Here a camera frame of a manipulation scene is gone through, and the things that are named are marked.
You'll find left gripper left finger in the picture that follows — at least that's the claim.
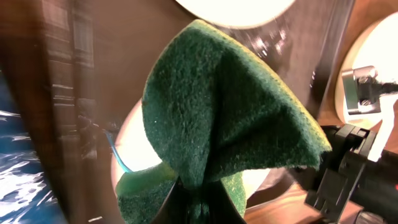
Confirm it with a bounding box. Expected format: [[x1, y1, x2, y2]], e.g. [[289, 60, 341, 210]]
[[151, 178, 188, 224]]

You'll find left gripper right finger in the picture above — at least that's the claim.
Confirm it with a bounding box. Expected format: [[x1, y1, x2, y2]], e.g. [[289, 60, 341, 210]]
[[206, 180, 246, 224]]

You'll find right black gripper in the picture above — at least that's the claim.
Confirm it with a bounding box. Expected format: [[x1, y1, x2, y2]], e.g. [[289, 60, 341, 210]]
[[303, 66, 397, 223]]

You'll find green scrubbing sponge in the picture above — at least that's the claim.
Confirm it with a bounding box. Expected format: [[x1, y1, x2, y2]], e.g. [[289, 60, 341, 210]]
[[116, 19, 331, 224]]

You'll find dark brown serving tray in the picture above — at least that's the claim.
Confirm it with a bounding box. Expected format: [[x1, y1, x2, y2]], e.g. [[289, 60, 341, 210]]
[[42, 1, 354, 223]]

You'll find white plate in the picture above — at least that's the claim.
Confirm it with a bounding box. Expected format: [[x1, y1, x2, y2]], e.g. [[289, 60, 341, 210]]
[[335, 12, 397, 129], [114, 101, 271, 198], [176, 0, 295, 29]]

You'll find black tub of blue water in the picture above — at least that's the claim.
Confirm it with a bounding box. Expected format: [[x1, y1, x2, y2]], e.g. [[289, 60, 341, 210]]
[[1, 75, 67, 224]]

